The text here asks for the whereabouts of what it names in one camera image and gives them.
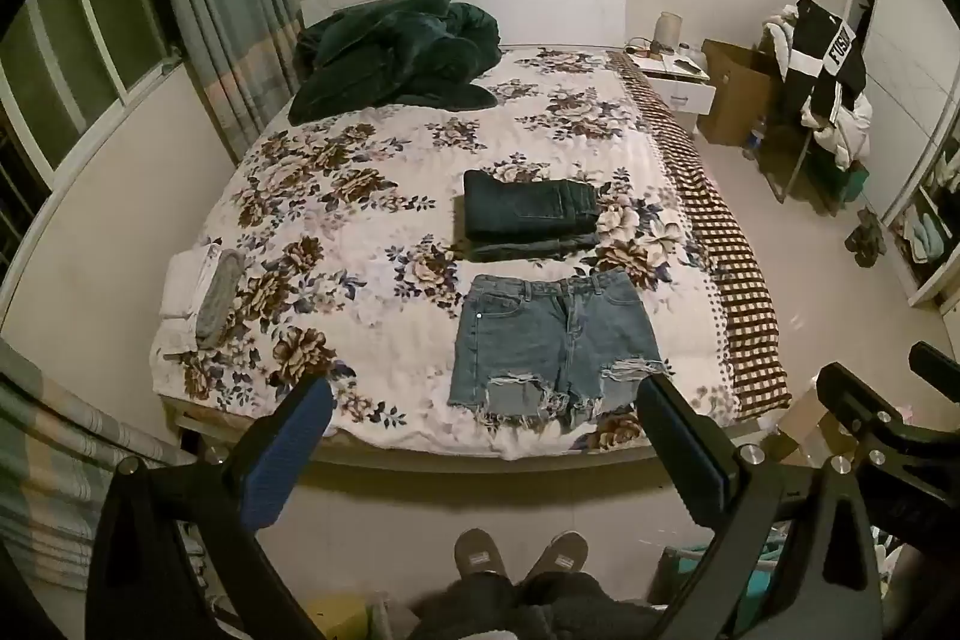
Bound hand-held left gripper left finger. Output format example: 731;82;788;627
86;374;335;640

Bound white nightstand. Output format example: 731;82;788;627
626;47;717;120

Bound dark green comforter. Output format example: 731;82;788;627
289;0;502;125

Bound person's left grey slipper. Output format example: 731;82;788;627
454;529;512;585

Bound striped cloth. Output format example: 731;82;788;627
0;340;197;594

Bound white wardrobe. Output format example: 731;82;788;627
846;0;960;313

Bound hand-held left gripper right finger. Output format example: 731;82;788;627
634;374;883;640

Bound yellow box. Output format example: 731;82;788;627
306;595;370;640

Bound white bed headboard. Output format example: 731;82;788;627
300;0;627;49

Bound bed frame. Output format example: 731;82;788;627
163;400;781;477

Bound person's right grey slipper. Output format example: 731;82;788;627
523;530;590;585

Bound pair of dark floor slippers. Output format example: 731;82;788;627
844;208;887;268

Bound folded white cloth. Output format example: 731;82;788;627
160;246;226;356

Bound folded grey-blue jeans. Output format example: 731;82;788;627
469;227;602;263

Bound person's dark fleece legs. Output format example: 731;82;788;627
409;571;662;640

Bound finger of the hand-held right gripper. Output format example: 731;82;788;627
816;364;960;536
909;342;960;384

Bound blue denim shorts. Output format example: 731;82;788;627
448;270;670;435

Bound person's grey slipper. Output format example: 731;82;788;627
523;530;590;585
454;529;512;585

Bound white-framed window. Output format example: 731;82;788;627
0;0;182;195

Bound bed with floral cover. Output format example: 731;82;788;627
150;47;740;461

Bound large cardboard box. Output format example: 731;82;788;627
701;38;775;147

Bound small cardboard box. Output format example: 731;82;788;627
760;389;835;462

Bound white kettle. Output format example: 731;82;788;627
654;11;684;56

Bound folded dark jeans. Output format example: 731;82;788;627
463;170;599;240

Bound metal frame chair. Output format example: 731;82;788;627
757;85;863;215

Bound white clothes pile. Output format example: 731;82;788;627
799;89;875;170

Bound brown checkered blanket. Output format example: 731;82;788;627
607;51;794;420

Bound folded grey cloth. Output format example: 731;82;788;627
195;248;246;348

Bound black and white jacket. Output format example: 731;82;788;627
787;0;868;129

